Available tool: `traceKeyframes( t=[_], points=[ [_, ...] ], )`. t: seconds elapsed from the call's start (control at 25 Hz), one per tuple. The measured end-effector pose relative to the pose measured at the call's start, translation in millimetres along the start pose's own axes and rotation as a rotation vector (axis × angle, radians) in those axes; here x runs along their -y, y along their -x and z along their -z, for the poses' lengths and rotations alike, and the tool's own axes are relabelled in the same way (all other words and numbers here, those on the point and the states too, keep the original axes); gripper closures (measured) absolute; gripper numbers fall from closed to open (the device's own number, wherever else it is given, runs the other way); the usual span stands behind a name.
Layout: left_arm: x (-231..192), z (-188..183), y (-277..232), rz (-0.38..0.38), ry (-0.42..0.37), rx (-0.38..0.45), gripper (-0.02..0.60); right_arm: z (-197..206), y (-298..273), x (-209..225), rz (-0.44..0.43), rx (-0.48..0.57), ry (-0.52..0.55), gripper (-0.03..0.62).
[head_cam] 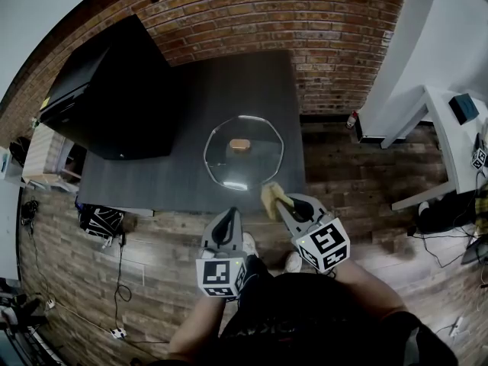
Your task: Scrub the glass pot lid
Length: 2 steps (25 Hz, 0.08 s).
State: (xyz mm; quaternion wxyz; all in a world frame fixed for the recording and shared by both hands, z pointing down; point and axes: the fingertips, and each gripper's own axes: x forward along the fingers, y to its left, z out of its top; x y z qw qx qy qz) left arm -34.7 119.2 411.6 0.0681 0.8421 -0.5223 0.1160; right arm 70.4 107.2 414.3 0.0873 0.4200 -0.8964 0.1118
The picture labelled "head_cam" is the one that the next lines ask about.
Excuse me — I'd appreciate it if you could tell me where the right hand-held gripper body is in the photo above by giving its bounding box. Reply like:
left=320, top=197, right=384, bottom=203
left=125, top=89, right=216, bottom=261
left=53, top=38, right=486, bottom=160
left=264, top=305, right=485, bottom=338
left=291, top=213, right=351, bottom=275

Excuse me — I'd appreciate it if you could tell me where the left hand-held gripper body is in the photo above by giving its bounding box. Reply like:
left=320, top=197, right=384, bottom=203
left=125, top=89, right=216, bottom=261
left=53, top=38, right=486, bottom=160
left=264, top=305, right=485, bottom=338
left=195, top=246, right=249, bottom=301

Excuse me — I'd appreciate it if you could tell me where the yellow sponge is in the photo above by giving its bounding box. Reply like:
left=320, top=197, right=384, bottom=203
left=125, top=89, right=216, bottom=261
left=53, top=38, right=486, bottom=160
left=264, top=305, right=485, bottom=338
left=260, top=181, right=294, bottom=220

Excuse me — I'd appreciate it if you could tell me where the person's left forearm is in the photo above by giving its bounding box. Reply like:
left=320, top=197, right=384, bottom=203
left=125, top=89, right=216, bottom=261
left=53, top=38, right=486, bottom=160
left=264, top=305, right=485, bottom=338
left=167, top=297, right=232, bottom=364

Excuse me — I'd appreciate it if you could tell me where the person's right forearm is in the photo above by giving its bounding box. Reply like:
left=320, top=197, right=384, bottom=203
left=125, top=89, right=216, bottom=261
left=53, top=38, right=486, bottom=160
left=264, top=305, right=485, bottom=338
left=335, top=259, right=411, bottom=319

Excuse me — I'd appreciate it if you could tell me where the person's left white shoe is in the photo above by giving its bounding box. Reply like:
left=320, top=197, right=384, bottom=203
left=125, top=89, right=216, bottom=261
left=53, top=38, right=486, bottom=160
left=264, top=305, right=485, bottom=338
left=242, top=231, right=259, bottom=258

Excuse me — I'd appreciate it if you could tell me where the person's white shoe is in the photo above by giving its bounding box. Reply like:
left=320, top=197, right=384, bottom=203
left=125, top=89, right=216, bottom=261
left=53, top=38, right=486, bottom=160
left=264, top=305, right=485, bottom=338
left=242, top=231, right=259, bottom=258
left=283, top=250, right=303, bottom=273

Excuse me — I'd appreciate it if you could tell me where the person's right white shoe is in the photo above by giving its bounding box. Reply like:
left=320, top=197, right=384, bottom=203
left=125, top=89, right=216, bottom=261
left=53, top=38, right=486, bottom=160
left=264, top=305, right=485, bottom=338
left=283, top=250, right=303, bottom=273

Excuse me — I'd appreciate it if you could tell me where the person's black shirt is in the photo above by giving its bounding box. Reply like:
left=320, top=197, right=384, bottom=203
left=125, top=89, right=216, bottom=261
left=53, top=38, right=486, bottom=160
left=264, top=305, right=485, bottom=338
left=146, top=255, right=458, bottom=366

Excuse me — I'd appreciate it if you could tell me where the black white patterned bag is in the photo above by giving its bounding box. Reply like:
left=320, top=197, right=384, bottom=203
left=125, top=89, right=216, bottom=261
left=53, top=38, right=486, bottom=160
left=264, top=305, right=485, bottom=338
left=78, top=203, right=126, bottom=243

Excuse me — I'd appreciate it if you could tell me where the white desk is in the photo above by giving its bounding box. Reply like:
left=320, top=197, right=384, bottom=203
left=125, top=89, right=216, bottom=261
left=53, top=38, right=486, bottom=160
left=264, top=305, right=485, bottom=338
left=379, top=84, right=488, bottom=211

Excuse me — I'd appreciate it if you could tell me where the yellow plaid cloth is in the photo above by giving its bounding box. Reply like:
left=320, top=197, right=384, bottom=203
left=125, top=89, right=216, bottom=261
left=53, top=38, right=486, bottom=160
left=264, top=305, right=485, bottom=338
left=472, top=192, right=488, bottom=239

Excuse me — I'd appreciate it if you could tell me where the small black box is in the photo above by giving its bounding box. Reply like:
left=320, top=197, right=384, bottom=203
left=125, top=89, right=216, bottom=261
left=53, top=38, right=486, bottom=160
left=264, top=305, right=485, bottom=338
left=448, top=93, right=480, bottom=125

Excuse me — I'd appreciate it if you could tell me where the beige cabinet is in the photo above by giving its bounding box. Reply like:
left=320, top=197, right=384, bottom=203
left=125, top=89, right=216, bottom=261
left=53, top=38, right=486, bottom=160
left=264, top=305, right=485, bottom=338
left=22, top=126, right=58, bottom=185

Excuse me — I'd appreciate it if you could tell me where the black equipment rack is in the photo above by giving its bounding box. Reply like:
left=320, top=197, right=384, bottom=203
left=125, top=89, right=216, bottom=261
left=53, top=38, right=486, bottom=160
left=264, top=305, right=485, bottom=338
left=0, top=280, right=54, bottom=366

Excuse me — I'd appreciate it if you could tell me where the black floor cable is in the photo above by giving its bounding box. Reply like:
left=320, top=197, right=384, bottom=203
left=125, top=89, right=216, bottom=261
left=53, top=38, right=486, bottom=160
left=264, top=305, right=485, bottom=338
left=114, top=234, right=133, bottom=331

